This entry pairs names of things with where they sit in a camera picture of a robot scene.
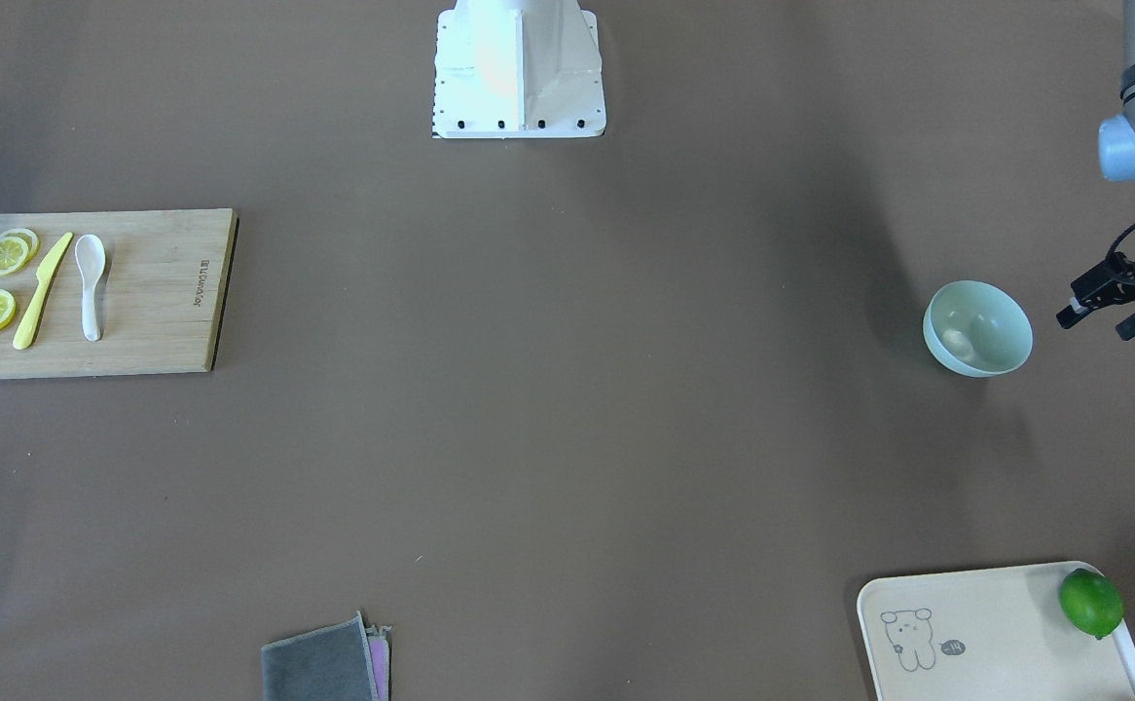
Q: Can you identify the mint green bowl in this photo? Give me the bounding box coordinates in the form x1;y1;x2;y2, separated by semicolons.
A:
922;280;1034;379

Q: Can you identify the white ceramic spoon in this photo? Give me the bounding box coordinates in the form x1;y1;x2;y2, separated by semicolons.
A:
75;234;106;343

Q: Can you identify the green lime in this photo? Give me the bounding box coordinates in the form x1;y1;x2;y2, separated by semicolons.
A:
1058;568;1125;640

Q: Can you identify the cream rabbit tray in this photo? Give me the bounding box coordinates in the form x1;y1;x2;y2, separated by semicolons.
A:
857;561;1135;700

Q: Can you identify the grey folded cloth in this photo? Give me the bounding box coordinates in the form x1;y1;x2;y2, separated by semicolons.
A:
261;613;392;700

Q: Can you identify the bamboo cutting board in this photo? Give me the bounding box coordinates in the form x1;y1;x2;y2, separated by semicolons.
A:
0;208;238;379

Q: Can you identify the yellow plastic knife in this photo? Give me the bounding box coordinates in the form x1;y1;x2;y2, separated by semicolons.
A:
12;233;75;351

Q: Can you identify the upper lemon slice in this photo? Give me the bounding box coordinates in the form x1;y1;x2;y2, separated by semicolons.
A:
0;236;32;277

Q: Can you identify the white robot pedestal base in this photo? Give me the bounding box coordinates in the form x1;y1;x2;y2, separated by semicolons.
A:
431;1;607;140

